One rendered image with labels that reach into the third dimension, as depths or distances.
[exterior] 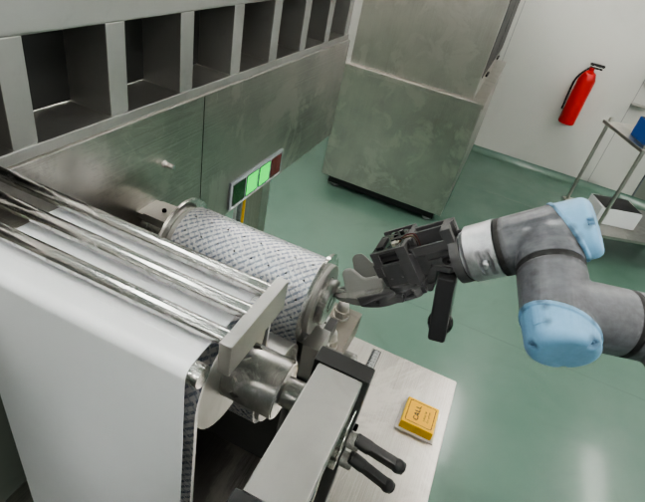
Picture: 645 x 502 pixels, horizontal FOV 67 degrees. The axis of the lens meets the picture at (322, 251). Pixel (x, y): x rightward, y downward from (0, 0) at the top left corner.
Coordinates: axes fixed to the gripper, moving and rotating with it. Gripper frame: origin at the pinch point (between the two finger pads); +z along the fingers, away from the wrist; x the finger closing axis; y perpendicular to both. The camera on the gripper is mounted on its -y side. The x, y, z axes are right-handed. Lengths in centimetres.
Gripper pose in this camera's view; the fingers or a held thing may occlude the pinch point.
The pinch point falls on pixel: (346, 295)
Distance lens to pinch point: 75.7
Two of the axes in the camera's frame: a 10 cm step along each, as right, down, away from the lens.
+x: -3.9, 4.8, -7.9
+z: -8.1, 2.3, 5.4
